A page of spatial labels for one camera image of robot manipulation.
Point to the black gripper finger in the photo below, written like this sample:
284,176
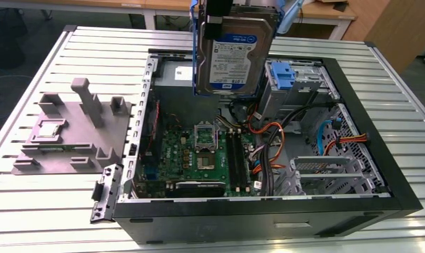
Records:
216,29

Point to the hard disk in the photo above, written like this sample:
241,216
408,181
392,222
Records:
233,66

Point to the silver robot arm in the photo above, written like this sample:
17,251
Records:
289,18

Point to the metal disk bay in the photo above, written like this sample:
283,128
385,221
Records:
324,159

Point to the grey power supply unit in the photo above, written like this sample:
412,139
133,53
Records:
173,105

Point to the metal drive cage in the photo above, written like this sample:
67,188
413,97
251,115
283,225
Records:
275,105

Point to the green motherboard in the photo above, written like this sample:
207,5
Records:
177,153

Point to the black RAM slot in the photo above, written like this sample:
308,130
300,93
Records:
241,158
232,158

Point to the CPU socket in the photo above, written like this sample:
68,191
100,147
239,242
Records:
208,162

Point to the wooden cabinet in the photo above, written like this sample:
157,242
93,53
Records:
401,26

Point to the grey parts rack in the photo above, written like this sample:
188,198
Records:
89,139

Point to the black graphics card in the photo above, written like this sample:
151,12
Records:
197,187

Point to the silver CPU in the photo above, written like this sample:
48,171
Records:
51,130

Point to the green RAM stick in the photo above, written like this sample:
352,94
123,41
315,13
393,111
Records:
67,148

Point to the black hinged card latch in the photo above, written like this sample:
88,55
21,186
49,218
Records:
107,189

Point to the black open PC case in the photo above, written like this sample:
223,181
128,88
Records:
233,224

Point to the wooden desk white frame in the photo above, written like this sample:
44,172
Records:
148,18

